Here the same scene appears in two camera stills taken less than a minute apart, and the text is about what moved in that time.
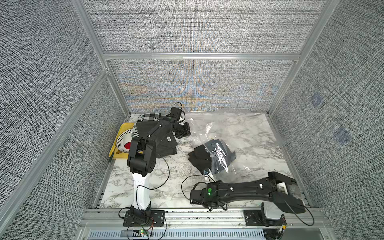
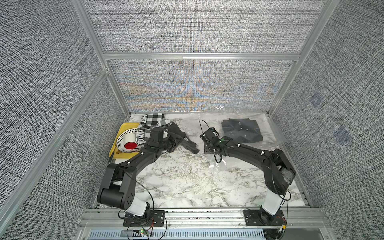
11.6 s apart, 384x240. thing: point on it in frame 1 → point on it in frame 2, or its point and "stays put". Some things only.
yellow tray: x=123 y=127 stays put
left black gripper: x=186 y=132 → x=174 y=142
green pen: x=110 y=157 stays put
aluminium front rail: x=307 y=219 stays put
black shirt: x=213 y=155 → x=242 y=129
